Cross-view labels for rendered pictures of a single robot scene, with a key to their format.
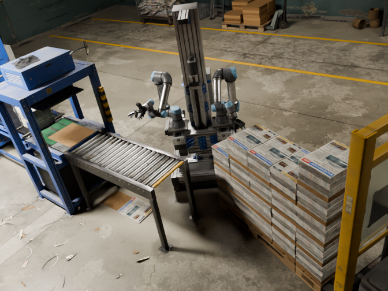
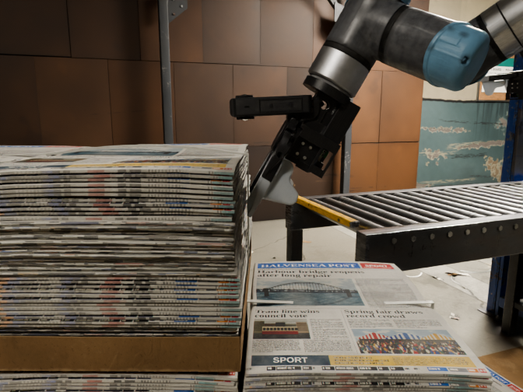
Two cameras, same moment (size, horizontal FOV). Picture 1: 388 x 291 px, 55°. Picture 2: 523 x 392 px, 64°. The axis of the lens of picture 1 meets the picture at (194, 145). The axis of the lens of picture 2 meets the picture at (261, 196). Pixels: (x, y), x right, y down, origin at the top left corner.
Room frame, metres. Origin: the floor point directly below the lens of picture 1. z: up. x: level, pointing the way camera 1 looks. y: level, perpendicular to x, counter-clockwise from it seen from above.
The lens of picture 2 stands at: (3.24, -1.00, 1.11)
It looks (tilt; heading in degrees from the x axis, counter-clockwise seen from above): 11 degrees down; 117
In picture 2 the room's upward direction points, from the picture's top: straight up
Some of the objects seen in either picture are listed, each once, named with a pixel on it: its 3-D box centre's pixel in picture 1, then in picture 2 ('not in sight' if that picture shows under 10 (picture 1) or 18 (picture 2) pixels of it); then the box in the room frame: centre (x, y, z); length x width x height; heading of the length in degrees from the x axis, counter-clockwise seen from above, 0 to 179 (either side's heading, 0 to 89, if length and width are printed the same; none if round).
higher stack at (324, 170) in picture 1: (326, 222); not in sight; (2.04, -0.94, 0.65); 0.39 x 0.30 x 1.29; 117
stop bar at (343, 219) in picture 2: (168, 174); (318, 208); (2.80, 0.28, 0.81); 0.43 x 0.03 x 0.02; 137
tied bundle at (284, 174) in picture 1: (299, 175); not in sight; (2.31, -0.80, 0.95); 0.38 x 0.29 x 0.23; 117
